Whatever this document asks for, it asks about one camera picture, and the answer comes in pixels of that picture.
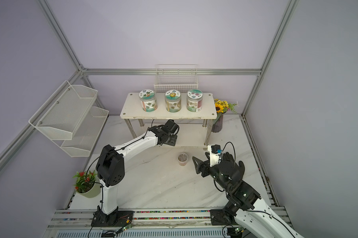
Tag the aluminium front rail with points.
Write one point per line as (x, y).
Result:
(145, 223)

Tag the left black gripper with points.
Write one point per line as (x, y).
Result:
(173, 142)

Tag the strawberry lid seed container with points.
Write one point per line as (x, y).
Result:
(148, 100)

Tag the red flower plant pot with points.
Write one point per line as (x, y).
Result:
(87, 184)

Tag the pink flower lid seed container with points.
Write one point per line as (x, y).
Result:
(194, 100)

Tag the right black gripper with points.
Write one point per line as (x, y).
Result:
(206, 165)

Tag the white wire basket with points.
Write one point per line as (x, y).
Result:
(182, 77)

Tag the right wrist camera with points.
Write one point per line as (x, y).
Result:
(214, 154)

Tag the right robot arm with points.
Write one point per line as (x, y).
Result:
(245, 204)

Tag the small red-based clear cup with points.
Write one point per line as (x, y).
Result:
(183, 159)

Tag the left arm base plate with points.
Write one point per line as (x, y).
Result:
(115, 219)

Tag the white mesh wall rack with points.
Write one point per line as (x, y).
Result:
(70, 119)

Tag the aluminium cage frame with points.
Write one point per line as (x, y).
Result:
(176, 37)

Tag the yellow sunflower plant pot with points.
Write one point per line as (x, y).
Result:
(222, 107)

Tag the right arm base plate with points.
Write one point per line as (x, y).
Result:
(223, 217)

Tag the black yellow work glove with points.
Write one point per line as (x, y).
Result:
(231, 169)

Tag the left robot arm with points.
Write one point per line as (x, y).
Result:
(111, 163)

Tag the sunflower lid seed container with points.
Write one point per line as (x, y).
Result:
(173, 101)

